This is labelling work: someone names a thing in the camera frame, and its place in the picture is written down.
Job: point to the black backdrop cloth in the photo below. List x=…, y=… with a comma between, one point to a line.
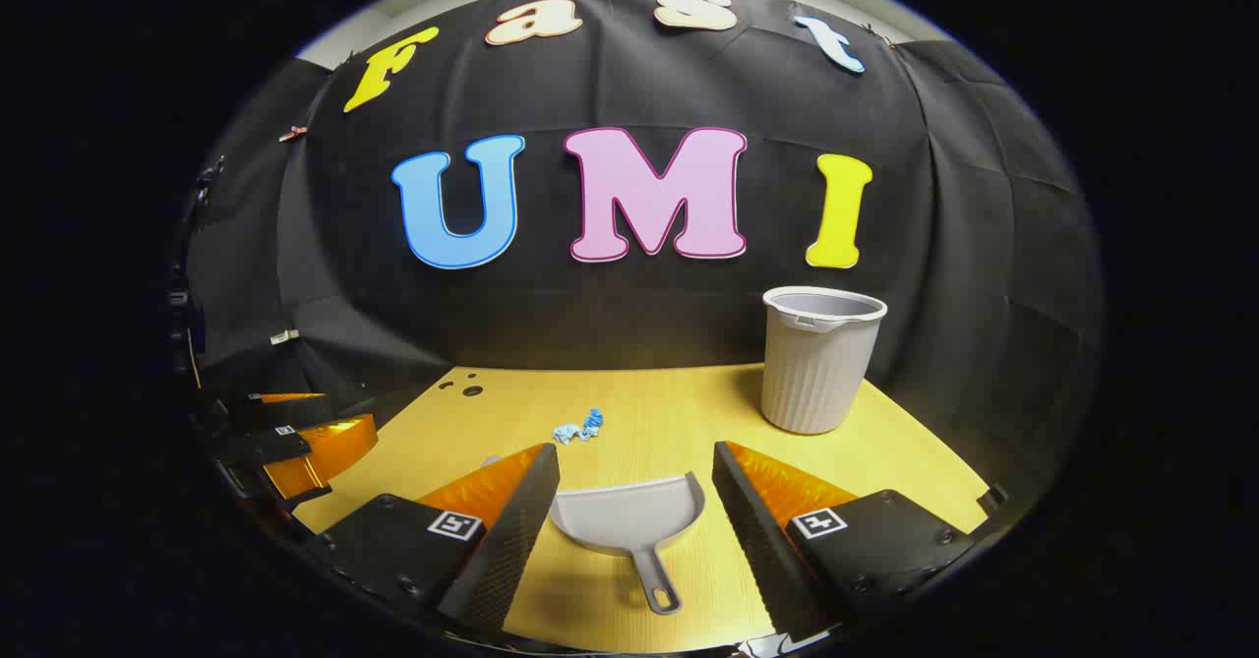
x=639, y=314

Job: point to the yellow wooden desktop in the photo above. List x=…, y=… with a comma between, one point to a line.
x=669, y=412

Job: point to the light blue paper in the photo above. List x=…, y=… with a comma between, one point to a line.
x=569, y=433

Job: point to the grey ribbed garbage bin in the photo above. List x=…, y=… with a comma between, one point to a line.
x=816, y=383

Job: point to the small grey dustpan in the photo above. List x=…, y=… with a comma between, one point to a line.
x=629, y=520

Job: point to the small white tag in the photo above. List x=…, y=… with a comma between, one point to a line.
x=285, y=336

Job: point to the black desk edge clamp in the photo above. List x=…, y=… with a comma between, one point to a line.
x=993, y=499

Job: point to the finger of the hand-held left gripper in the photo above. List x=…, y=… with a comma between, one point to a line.
x=261, y=445
x=285, y=412

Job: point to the dark blue paper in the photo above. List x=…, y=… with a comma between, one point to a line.
x=594, y=422

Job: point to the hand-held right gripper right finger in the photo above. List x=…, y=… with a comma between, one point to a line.
x=762, y=550

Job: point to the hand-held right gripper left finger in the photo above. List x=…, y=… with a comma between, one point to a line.
x=511, y=540

